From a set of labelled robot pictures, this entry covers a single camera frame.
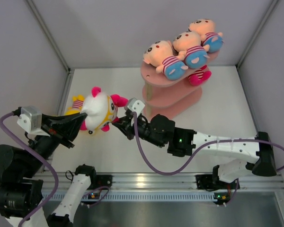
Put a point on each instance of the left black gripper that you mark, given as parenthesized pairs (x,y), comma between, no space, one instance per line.
(62,130)

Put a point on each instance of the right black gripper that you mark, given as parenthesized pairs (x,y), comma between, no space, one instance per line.
(128,126)

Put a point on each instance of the white pink plush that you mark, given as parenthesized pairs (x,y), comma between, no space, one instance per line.
(101,109)

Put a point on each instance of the small boy plush doll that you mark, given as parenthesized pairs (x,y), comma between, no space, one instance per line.
(161,56)

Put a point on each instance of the white pink plush glasses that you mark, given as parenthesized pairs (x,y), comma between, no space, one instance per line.
(199,76)

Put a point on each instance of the large boy plush doll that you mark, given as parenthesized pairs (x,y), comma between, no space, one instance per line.
(206,29)

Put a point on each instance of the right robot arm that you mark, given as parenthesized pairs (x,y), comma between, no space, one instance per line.
(249,156)

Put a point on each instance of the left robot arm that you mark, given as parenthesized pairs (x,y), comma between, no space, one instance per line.
(21,200)

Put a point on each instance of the pink three-tier shelf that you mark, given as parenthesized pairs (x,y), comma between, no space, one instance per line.
(167,97)

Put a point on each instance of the yellow plush right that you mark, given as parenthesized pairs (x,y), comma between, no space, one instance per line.
(93,132)

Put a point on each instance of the yellow plush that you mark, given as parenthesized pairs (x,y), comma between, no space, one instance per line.
(77,103)
(93,132)

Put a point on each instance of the yellow plush left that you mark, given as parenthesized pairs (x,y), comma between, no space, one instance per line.
(77,103)

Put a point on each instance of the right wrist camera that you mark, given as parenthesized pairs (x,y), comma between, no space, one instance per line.
(135,105)

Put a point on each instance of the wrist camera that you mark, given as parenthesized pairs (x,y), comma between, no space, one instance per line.
(135,105)
(30,120)

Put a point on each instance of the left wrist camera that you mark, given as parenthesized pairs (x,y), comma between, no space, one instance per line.
(30,120)

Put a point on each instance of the aluminium mounting rail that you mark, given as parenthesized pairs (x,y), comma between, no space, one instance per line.
(186,182)

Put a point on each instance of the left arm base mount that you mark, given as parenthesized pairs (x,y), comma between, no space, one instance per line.
(102,180)

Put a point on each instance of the white slotted cable duct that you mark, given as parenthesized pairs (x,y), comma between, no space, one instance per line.
(158,196)

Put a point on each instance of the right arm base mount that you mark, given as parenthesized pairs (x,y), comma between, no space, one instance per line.
(211,182)

